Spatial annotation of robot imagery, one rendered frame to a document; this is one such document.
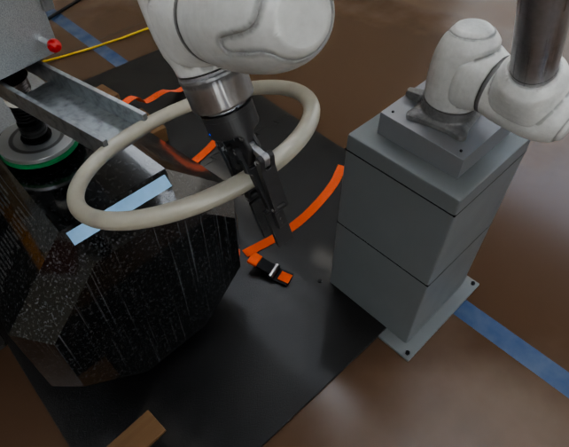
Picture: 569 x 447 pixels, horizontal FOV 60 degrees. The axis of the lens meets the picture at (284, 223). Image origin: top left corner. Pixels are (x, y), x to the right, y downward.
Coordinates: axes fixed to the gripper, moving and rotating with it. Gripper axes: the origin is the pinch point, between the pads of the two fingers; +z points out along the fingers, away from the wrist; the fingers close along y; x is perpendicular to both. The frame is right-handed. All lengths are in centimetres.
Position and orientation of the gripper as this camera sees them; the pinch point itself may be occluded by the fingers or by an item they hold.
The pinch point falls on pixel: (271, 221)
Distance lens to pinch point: 78.8
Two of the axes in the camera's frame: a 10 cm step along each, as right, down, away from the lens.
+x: -7.7, 5.4, -3.4
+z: 3.0, 7.8, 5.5
